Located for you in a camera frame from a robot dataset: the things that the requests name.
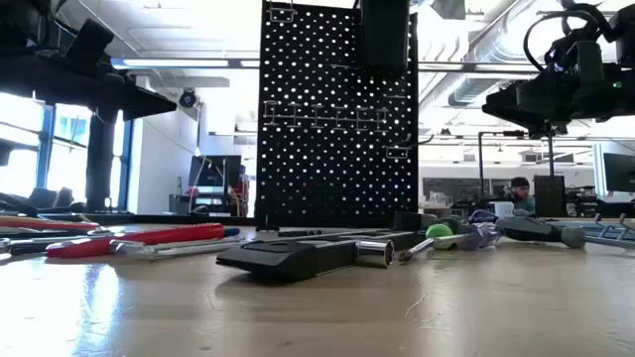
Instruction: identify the black computer monitor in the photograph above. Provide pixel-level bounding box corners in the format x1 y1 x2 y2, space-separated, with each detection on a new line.
188 154 243 189
602 152 635 193

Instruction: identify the black tool case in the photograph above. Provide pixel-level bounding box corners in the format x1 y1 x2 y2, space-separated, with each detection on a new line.
215 228 424 285

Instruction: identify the dark grey handled screwdriver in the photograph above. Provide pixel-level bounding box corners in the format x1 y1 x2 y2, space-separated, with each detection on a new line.
494 215 567 245

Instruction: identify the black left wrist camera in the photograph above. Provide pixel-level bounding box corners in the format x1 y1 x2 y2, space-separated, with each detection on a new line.
63 18 116 75

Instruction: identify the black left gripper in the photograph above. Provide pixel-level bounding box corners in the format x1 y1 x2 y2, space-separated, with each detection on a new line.
0 52 179 123

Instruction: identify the red handled tool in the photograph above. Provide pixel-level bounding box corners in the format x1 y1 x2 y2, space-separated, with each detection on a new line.
46 222 228 260

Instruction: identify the small wire peg hook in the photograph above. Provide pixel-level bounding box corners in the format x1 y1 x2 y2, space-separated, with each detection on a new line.
385 133 414 160

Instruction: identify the silver double prong peg hook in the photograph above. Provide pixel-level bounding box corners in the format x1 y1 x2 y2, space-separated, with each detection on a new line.
584 212 635 249

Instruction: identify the black looped gripper cable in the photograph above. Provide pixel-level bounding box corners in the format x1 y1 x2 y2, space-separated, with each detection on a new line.
523 8 604 73

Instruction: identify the fluorescent light fixture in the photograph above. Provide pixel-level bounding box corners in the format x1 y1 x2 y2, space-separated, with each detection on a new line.
109 58 260 69
419 61 540 75

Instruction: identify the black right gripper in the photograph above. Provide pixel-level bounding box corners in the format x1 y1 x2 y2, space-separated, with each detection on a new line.
480 59 635 131

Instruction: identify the person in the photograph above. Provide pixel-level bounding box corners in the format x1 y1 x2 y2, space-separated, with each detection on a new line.
504 177 537 218

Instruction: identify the black mesh computer case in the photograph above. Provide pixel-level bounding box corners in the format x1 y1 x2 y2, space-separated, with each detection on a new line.
534 175 568 218

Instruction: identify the round black ceiling camera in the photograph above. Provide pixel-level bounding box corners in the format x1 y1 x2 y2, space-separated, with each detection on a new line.
178 87 199 110

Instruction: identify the blue handled screwdriver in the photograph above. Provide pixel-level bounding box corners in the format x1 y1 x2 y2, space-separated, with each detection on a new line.
398 221 503 265

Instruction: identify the black aluminium frame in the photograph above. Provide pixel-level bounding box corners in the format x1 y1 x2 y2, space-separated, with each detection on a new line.
98 212 257 227

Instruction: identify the blue metal beam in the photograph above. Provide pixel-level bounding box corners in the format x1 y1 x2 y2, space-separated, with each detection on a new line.
584 220 635 245

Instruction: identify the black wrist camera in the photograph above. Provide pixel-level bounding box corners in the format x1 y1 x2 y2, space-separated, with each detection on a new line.
63 18 116 75
572 39 605 85

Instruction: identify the white box device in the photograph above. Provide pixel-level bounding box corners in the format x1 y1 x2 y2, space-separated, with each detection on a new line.
488 200 516 219

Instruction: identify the black padded column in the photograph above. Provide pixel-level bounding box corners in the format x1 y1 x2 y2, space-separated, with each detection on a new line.
85 106 121 213

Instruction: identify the large chrome socket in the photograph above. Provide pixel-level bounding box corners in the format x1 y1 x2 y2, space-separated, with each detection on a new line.
354 239 396 270

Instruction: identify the green black Craftsman screwdriver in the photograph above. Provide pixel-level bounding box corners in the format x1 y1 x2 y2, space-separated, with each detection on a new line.
424 216 475 251

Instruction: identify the red cable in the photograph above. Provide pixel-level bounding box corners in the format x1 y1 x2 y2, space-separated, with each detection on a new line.
0 215 100 232

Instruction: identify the black pegboard bin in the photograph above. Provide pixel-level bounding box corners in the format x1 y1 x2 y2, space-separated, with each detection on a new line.
359 0 411 75

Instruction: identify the wire screwdriver holder rack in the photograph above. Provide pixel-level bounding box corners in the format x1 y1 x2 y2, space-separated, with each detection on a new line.
262 100 391 133

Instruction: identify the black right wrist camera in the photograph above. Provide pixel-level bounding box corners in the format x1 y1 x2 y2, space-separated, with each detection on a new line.
572 39 605 85

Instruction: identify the black camera on pole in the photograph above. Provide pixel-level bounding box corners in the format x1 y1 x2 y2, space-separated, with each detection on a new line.
540 123 570 178

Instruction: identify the black metal pegboard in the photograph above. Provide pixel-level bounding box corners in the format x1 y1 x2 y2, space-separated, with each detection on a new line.
255 0 421 230

